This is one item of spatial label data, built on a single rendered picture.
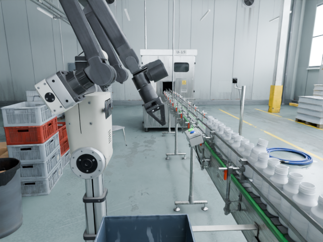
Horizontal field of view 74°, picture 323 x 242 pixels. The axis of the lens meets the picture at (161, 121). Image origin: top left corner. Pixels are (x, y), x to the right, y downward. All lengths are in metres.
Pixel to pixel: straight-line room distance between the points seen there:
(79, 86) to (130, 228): 0.55
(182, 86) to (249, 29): 7.28
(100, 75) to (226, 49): 11.05
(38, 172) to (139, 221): 2.31
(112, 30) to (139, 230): 0.72
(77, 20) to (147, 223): 0.75
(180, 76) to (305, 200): 5.03
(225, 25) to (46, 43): 8.68
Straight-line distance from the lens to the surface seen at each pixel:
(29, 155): 3.01
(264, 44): 12.46
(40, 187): 3.14
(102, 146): 1.01
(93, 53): 0.80
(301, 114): 8.08
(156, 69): 0.78
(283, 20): 9.95
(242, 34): 12.05
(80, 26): 0.83
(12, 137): 3.02
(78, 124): 0.99
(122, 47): 0.78
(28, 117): 2.89
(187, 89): 5.58
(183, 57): 5.57
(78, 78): 0.81
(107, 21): 0.81
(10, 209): 2.53
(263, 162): 0.89
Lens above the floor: 1.45
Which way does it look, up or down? 12 degrees down
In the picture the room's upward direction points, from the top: straight up
